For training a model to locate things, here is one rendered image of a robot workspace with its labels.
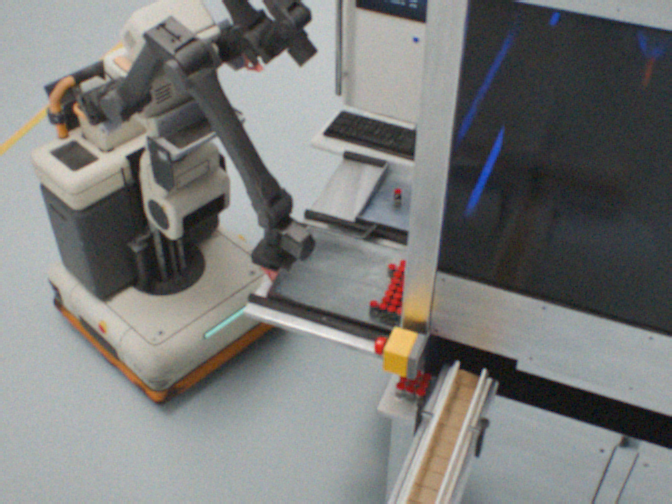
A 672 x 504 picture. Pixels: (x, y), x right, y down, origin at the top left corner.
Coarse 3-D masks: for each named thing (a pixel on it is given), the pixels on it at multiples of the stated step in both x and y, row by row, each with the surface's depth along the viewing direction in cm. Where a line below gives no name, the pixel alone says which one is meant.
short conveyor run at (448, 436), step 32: (448, 384) 181; (480, 384) 181; (416, 416) 177; (448, 416) 180; (480, 416) 179; (416, 448) 174; (448, 448) 174; (480, 448) 175; (416, 480) 169; (448, 480) 165
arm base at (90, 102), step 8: (112, 80) 220; (96, 88) 214; (104, 88) 212; (80, 96) 215; (88, 96) 216; (96, 96) 214; (80, 104) 216; (88, 104) 216; (96, 104) 214; (88, 112) 216; (96, 112) 216; (88, 120) 217; (96, 120) 218; (104, 120) 219
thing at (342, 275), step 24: (336, 240) 224; (360, 240) 221; (312, 264) 219; (336, 264) 220; (360, 264) 220; (384, 264) 220; (288, 288) 213; (312, 288) 213; (336, 288) 213; (360, 288) 213; (384, 288) 213; (336, 312) 203; (360, 312) 208
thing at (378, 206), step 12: (384, 168) 243; (396, 168) 246; (408, 168) 244; (384, 180) 244; (396, 180) 244; (408, 180) 244; (372, 192) 237; (384, 192) 240; (408, 192) 240; (372, 204) 237; (384, 204) 237; (408, 204) 237; (360, 216) 231; (372, 216) 233; (384, 216) 233; (396, 216) 233; (408, 216) 233; (384, 228) 227; (396, 228) 225; (408, 228) 230
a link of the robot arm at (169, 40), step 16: (144, 32) 176; (160, 32) 176; (176, 32) 177; (192, 32) 178; (144, 48) 183; (160, 48) 176; (176, 48) 175; (192, 48) 176; (208, 48) 178; (144, 64) 187; (160, 64) 185; (192, 64) 176; (128, 80) 197; (144, 80) 192; (112, 96) 203; (128, 96) 201; (144, 96) 205; (112, 112) 208; (128, 112) 207
